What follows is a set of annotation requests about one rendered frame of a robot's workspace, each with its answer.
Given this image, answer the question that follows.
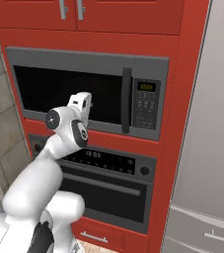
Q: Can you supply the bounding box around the red tall cabinet frame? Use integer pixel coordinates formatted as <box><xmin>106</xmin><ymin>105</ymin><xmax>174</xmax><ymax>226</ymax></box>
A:
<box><xmin>0</xmin><ymin>0</ymin><xmax>214</xmax><ymax>253</ymax></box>

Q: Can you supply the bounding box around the grey oven door handle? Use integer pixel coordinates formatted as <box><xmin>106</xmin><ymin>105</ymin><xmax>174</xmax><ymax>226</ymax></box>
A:
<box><xmin>61</xmin><ymin>172</ymin><xmax>141</xmax><ymax>198</ymax></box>

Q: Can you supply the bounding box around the black glass oven door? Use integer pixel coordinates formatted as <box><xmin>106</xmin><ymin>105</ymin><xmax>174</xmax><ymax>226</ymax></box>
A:
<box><xmin>55</xmin><ymin>161</ymin><xmax>154</xmax><ymax>235</ymax></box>

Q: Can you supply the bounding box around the grey built-in oven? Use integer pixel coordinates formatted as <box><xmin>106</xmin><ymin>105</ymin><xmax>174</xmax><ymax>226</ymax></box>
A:
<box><xmin>28</xmin><ymin>132</ymin><xmax>158</xmax><ymax>235</ymax></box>

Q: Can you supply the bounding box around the dark grey microwave door handle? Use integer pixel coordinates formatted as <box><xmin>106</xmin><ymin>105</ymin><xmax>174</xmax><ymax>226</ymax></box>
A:
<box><xmin>120</xmin><ymin>66</ymin><xmax>133</xmax><ymax>134</ymax></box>

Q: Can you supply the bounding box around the red cupboard door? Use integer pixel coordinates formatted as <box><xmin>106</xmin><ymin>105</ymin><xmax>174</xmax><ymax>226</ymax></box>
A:
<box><xmin>76</xmin><ymin>0</ymin><xmax>186</xmax><ymax>37</ymax></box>
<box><xmin>0</xmin><ymin>0</ymin><xmax>78</xmax><ymax>33</ymax></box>

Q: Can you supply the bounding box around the silver cupboard door handle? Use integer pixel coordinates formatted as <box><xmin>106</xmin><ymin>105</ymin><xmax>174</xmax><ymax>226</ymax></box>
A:
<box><xmin>76</xmin><ymin>0</ymin><xmax>87</xmax><ymax>21</ymax></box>
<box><xmin>58</xmin><ymin>0</ymin><xmax>69</xmax><ymax>21</ymax></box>

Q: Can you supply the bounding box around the black glass microwave door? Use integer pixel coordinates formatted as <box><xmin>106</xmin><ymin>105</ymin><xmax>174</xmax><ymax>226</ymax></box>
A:
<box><xmin>5</xmin><ymin>45</ymin><xmax>135</xmax><ymax>136</ymax></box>

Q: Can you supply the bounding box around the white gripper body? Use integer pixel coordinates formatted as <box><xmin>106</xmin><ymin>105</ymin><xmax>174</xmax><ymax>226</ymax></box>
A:
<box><xmin>66</xmin><ymin>91</ymin><xmax>94</xmax><ymax>111</ymax></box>

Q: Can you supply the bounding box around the grey fridge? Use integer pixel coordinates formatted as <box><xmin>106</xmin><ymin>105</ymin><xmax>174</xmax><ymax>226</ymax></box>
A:
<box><xmin>160</xmin><ymin>0</ymin><xmax>224</xmax><ymax>253</ymax></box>

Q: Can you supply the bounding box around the silver fridge drawer handle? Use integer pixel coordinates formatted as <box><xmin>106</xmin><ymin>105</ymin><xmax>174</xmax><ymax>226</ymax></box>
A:
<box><xmin>203</xmin><ymin>231</ymin><xmax>224</xmax><ymax>247</ymax></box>

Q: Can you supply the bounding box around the grey microwave oven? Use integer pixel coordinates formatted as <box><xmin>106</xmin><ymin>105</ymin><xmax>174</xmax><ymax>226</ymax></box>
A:
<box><xmin>5</xmin><ymin>45</ymin><xmax>170</xmax><ymax>142</ymax></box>

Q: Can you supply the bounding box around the red drawer front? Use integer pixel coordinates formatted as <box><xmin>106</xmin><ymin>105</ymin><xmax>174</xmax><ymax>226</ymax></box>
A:
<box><xmin>71</xmin><ymin>217</ymin><xmax>125</xmax><ymax>253</ymax></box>

